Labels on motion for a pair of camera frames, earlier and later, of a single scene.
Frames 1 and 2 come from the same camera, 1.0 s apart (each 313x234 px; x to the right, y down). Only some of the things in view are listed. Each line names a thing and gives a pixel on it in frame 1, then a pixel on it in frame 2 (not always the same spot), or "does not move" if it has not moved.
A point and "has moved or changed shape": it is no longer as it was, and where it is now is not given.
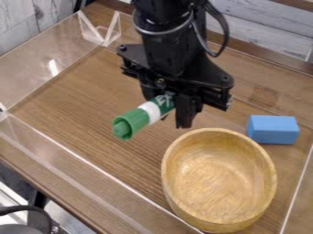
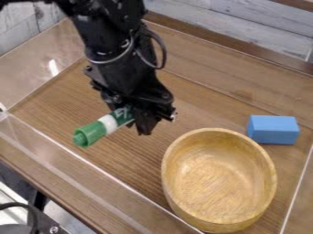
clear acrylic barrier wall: x=56 y=193 does not move
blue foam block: x=277 y=130 does not move
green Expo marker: x=135 y=120 has moved or changed shape
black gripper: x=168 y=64 → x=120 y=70
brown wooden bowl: x=219 y=179 does not move
